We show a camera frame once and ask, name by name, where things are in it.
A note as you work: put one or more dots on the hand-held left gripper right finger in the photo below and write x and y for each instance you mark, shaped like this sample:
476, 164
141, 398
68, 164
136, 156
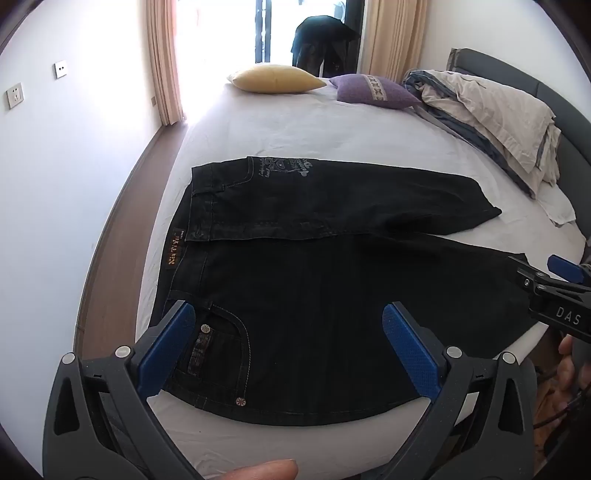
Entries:
408, 350

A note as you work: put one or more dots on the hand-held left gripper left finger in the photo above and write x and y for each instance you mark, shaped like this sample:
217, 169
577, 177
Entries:
173, 341

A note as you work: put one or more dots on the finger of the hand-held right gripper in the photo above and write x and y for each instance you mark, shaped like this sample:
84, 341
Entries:
528, 274
565, 270

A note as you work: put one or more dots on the black denim pants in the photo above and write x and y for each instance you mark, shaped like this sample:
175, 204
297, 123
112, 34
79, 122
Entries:
323, 277

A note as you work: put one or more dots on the person's right hand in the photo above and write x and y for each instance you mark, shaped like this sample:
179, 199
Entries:
567, 374

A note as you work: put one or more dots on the person's left hand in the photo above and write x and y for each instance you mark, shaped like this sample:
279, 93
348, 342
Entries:
263, 470

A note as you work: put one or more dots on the grey padded headboard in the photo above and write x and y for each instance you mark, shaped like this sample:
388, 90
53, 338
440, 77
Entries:
561, 110

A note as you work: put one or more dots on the beige bed pillows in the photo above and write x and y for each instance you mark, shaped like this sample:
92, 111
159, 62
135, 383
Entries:
489, 106

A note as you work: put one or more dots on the bed with white sheet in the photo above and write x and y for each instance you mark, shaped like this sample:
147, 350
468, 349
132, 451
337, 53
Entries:
323, 129

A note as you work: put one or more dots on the purple pillow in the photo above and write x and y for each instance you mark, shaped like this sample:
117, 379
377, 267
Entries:
374, 90

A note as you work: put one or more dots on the beige curtain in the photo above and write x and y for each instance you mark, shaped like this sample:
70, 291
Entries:
392, 39
164, 60

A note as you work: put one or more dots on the yellow pillow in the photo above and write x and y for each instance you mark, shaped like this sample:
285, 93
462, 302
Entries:
274, 79

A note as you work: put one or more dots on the white wall socket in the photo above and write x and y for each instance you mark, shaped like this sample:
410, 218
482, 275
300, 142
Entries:
15, 96

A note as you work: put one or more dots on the dark balcony door frame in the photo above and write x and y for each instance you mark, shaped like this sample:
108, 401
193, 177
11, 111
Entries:
263, 32

